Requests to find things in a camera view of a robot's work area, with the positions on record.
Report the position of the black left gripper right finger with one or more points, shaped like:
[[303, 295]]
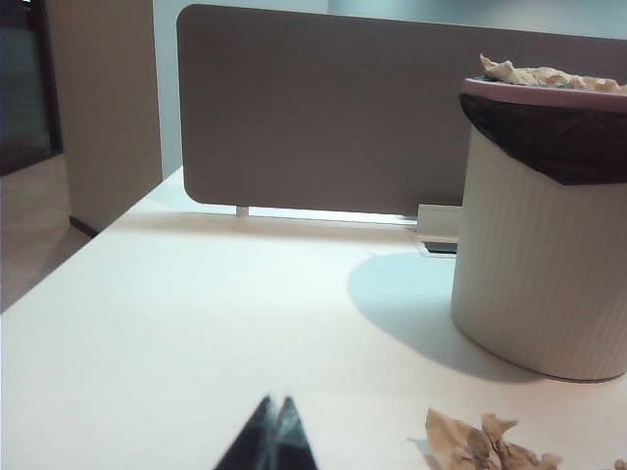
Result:
[[294, 450]]

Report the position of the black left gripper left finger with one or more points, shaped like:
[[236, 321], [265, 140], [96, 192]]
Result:
[[250, 445]]

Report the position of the small brown paper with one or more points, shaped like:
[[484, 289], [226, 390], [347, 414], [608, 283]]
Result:
[[470, 445]]

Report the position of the large brown paper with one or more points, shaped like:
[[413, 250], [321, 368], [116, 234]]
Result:
[[622, 466]]

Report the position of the white ribbed trash can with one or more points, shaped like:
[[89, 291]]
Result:
[[539, 274]]

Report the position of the black plastic trash bag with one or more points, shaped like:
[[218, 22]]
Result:
[[563, 142]]

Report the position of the grey fabric desk divider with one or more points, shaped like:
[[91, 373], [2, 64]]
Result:
[[318, 122]]

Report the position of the beige building pillar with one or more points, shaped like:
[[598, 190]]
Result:
[[108, 122]]

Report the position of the dark glass partition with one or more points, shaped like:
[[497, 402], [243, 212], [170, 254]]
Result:
[[24, 88]]

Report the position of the white divider support post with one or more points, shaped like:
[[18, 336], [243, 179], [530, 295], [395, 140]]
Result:
[[242, 211]]

